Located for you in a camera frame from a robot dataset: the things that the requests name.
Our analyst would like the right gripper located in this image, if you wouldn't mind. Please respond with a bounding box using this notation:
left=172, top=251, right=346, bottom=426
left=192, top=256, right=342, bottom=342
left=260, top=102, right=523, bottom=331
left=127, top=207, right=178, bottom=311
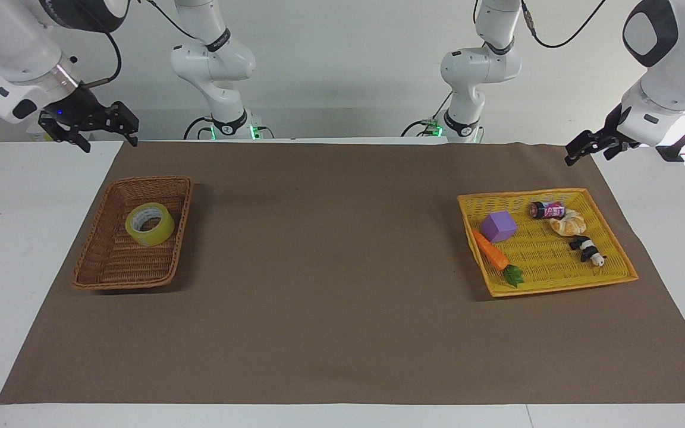
left=37, top=81, right=140, bottom=153

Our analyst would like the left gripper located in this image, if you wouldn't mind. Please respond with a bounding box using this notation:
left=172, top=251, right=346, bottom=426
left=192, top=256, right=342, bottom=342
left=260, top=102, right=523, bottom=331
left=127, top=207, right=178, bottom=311
left=564, top=103, right=641, bottom=168

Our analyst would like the yellow woven basket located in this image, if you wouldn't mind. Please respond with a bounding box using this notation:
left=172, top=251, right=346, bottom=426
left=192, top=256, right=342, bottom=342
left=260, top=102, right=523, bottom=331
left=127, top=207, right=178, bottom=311
left=456, top=187, right=640, bottom=298

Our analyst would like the yellow tape roll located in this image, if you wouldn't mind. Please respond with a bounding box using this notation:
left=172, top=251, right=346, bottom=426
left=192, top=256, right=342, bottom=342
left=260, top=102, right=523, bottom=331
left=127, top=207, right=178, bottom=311
left=124, top=202, right=176, bottom=247

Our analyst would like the brown wicker basket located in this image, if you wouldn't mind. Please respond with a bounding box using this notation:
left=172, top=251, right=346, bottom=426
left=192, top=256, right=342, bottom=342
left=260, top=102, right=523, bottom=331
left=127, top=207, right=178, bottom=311
left=71, top=175, right=195, bottom=292

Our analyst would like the small pink drink can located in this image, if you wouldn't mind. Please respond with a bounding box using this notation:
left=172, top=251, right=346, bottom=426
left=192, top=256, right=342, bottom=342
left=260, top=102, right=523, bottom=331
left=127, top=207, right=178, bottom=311
left=528, top=200, right=567, bottom=221

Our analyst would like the toy croissant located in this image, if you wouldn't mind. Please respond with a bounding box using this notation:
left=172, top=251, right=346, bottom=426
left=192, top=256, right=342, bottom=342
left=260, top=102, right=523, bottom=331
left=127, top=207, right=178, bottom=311
left=549, top=209, right=587, bottom=238

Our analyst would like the toy panda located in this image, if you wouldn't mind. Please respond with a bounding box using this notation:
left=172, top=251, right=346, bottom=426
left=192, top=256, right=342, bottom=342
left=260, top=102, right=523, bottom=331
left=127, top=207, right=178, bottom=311
left=568, top=235, right=608, bottom=269

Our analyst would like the purple cube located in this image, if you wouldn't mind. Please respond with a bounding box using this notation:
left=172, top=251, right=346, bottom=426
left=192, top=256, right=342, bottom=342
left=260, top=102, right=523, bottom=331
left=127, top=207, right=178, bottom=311
left=479, top=210, right=519, bottom=244

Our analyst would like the orange toy carrot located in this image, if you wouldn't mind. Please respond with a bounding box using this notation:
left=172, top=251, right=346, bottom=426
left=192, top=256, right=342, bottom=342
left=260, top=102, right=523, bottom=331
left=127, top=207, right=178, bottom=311
left=472, top=228, right=526, bottom=289

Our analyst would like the black cable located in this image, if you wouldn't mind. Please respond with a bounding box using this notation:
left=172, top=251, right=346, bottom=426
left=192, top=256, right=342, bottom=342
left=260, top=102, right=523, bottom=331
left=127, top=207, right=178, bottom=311
left=183, top=115, right=213, bottom=141
left=520, top=0, right=608, bottom=49
left=144, top=0, right=202, bottom=41
left=401, top=89, right=456, bottom=138
left=88, top=29, right=123, bottom=88

